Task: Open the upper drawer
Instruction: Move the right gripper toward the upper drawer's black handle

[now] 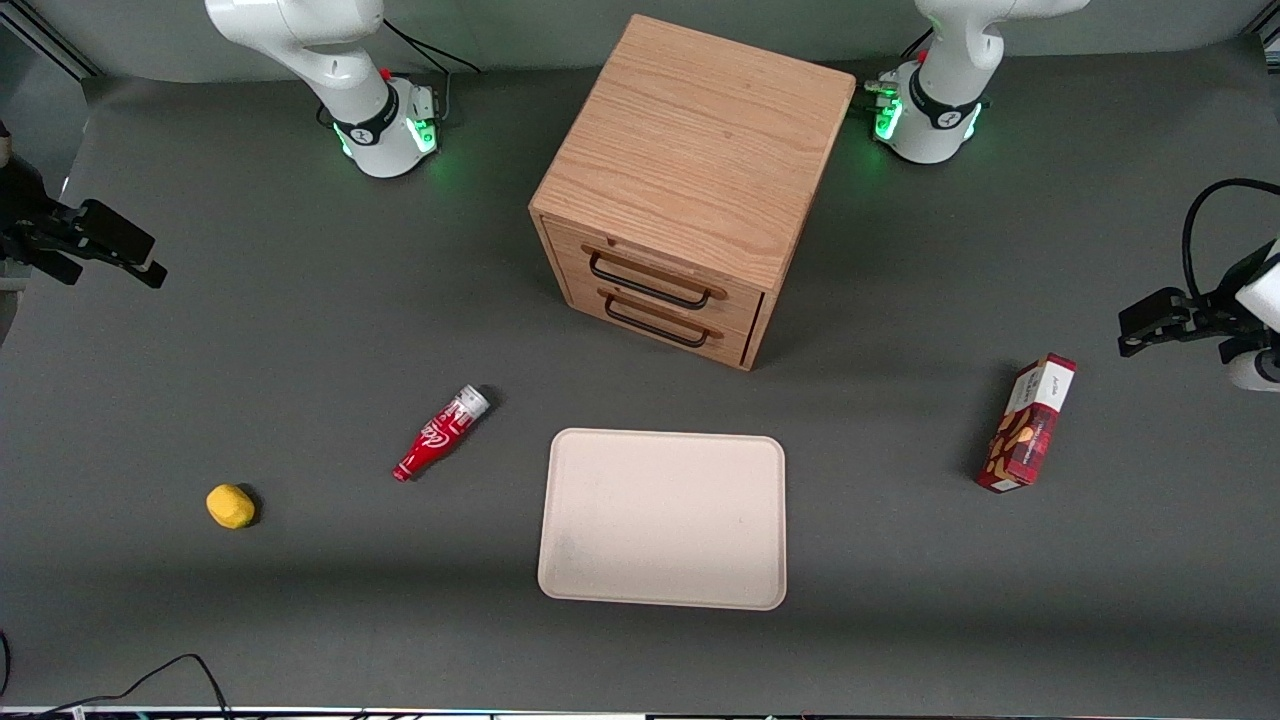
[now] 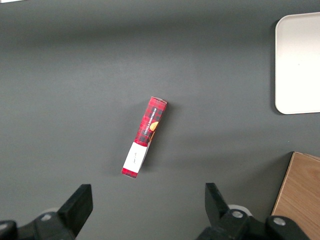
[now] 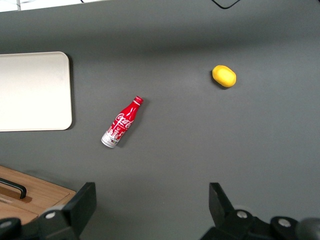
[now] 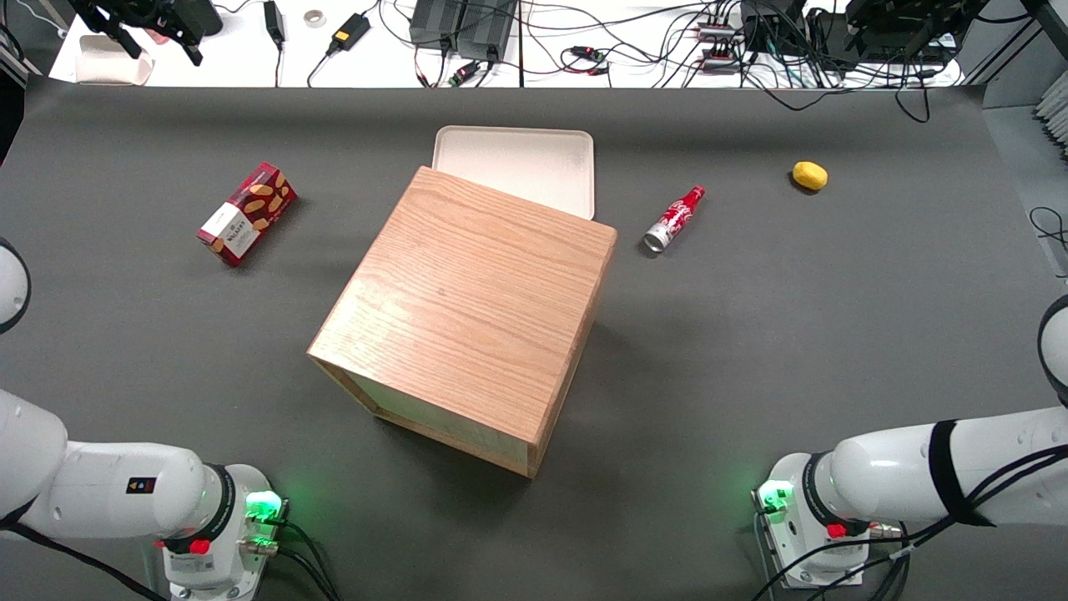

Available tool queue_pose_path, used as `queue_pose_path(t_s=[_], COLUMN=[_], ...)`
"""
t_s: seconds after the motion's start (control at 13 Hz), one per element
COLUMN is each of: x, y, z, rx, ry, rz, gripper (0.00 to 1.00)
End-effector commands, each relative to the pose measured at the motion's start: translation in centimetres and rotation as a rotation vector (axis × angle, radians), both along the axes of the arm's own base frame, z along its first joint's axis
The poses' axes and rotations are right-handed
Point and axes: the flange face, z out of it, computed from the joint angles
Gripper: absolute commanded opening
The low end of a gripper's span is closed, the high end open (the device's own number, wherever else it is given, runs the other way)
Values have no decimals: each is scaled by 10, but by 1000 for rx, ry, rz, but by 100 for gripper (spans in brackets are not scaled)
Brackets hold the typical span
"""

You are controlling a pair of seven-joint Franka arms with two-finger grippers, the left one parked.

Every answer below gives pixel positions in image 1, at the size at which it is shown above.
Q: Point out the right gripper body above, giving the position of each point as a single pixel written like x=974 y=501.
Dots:
x=28 y=222

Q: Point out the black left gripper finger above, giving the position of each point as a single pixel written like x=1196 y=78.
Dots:
x=1180 y=333
x=1160 y=312

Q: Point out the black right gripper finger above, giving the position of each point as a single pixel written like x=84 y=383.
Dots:
x=110 y=228
x=60 y=262

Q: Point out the oak drawer with grooved front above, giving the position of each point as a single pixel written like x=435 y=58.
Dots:
x=570 y=250

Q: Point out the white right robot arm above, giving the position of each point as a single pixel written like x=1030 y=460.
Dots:
x=335 y=60

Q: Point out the oak drawer with plain front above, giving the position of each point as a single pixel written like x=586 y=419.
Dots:
x=590 y=296

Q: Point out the oak wooden drawer cabinet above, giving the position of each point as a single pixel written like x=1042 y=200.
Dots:
x=700 y=140

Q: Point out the red snack box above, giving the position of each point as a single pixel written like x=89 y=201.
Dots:
x=1030 y=425

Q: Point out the yellow lemon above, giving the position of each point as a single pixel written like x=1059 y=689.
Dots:
x=230 y=506

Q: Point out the red cola bottle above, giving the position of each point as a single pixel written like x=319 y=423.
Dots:
x=438 y=433

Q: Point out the beige rectangular tray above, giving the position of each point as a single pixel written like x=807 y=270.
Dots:
x=662 y=520

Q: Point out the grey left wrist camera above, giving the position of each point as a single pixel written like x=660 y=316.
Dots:
x=1255 y=368

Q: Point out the aluminium frame rail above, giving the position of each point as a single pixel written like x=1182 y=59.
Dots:
x=45 y=40

